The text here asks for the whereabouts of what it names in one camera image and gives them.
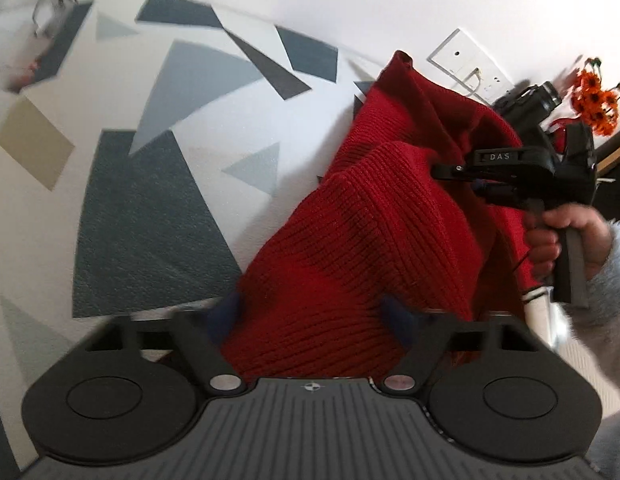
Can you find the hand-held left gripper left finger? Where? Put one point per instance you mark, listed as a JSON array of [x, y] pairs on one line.
[[231, 311]]

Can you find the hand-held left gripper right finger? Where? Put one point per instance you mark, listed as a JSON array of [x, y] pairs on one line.
[[395, 312]]

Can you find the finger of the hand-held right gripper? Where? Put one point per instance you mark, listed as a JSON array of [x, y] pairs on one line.
[[457, 171]]

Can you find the red knit sweater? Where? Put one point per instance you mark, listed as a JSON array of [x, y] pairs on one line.
[[370, 240]]

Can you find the person's right forearm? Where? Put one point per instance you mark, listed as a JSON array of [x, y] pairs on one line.
[[609, 280]]

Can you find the person's right hand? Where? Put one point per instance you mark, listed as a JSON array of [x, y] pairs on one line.
[[584, 232]]

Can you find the wooden table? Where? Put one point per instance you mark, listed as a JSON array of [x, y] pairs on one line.
[[614, 157]]

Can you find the black device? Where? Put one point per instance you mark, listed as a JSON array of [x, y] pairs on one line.
[[524, 105]]

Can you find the orange artificial flowers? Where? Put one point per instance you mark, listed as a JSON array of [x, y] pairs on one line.
[[597, 100]]

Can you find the geometric patterned bed sheet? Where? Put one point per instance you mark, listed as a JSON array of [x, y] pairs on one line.
[[140, 185]]

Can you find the white wall socket plate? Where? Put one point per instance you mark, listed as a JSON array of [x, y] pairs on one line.
[[489, 85]]

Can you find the white wall switch plate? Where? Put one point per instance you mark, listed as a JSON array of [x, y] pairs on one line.
[[454, 52]]

